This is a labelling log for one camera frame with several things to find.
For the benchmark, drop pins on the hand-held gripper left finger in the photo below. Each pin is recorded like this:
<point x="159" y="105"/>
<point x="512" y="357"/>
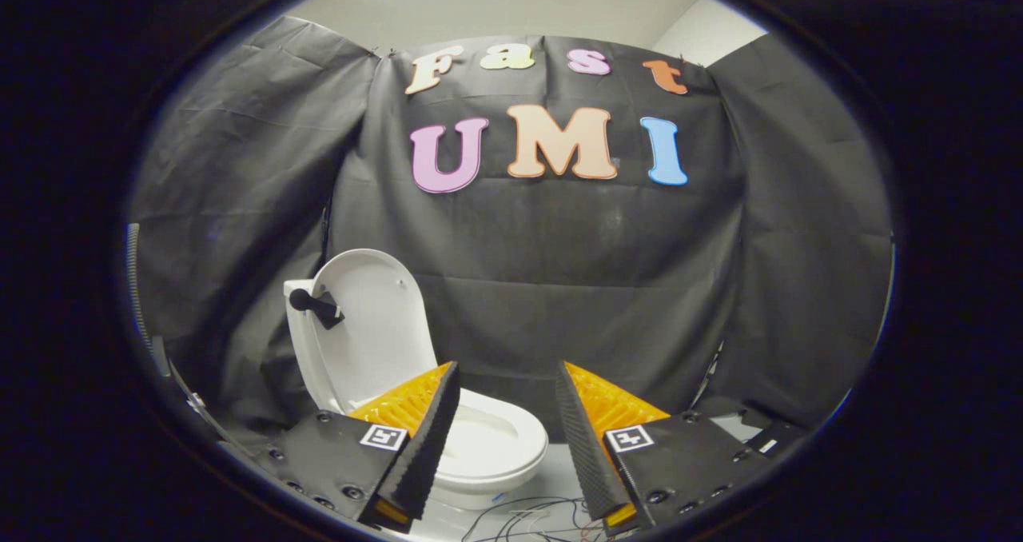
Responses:
<point x="427" y="446"/>

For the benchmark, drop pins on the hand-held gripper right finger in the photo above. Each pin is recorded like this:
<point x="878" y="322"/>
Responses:
<point x="587" y="454"/>

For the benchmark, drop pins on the white toilet lid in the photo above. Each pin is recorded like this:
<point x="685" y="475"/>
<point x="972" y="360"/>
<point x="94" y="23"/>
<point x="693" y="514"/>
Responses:
<point x="380" y="326"/>

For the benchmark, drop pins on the white toilet with tank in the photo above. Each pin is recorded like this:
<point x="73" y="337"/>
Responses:
<point x="495" y="446"/>

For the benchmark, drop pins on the black backdrop cloth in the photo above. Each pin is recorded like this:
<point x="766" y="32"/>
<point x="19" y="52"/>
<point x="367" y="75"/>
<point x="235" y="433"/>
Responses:
<point x="559" y="286"/>

